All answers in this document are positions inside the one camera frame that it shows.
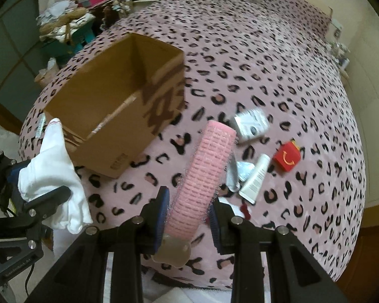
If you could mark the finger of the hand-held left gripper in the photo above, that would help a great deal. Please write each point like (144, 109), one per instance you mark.
(0, 164)
(44, 202)

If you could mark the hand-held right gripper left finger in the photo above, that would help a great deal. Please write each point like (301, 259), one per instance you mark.
(162, 217)

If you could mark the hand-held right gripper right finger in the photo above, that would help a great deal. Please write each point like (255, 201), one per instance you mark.
(214, 227)

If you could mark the white cloth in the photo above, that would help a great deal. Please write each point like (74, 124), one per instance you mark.
(57, 167)

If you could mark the silver foil packet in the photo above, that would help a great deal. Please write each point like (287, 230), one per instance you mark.
(243, 170)

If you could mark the small red box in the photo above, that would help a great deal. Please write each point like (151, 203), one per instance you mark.
(285, 159)

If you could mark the silver white sachet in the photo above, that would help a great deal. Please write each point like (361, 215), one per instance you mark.
(251, 123)

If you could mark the cardboard box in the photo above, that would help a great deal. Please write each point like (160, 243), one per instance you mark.
(164, 101)

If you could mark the dark red scrunchie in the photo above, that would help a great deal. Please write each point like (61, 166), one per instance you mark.
(244, 210)

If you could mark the brown paper bag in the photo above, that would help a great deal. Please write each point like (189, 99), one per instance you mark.
(45, 72)

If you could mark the teal storage box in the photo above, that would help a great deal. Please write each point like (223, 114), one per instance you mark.
(66, 45)

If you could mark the brown teddy bear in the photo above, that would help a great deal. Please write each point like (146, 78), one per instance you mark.
(66, 19)

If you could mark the crumpled white paper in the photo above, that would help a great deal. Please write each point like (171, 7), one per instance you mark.
(57, 8)

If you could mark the pink leopard print blanket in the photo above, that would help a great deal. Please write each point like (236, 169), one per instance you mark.
(271, 69)

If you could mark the nightstand clutter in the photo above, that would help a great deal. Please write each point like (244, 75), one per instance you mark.
(339, 50)

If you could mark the leopard print pillow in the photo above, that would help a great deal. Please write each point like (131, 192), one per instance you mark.
(297, 9)

